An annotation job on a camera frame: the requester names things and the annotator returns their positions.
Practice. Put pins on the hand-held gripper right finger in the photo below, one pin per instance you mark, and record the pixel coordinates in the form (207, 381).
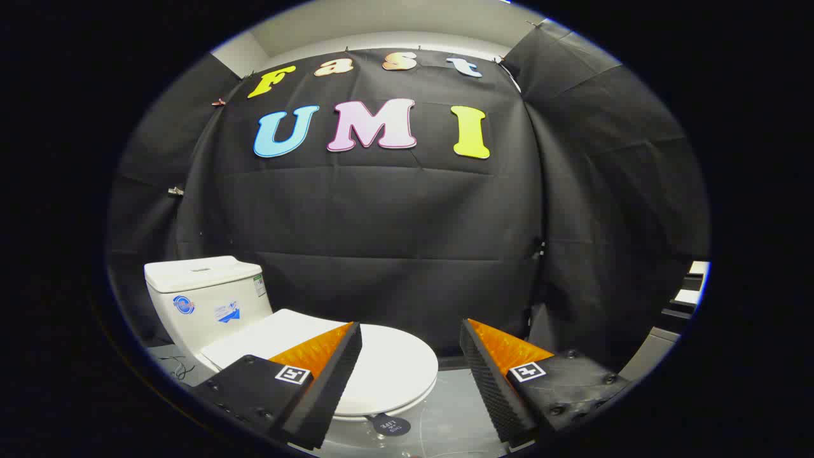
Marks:
(489, 381)

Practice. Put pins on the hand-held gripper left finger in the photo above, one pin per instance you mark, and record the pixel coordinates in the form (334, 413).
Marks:
(331, 375)

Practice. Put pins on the white toilet lid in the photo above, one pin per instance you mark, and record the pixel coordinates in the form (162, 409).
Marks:
(394, 362)

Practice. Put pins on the white toilet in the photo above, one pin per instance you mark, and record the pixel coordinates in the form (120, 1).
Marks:
(203, 305)

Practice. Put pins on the black round tag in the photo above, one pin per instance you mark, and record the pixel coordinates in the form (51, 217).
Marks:
(390, 425)

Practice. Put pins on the grey cabinet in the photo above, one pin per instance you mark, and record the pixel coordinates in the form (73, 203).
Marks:
(652, 353)

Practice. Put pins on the black backdrop cloth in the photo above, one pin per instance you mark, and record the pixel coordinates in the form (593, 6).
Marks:
(381, 216)

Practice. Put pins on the white and black shelf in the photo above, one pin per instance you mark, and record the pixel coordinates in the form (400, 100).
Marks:
(690, 286)

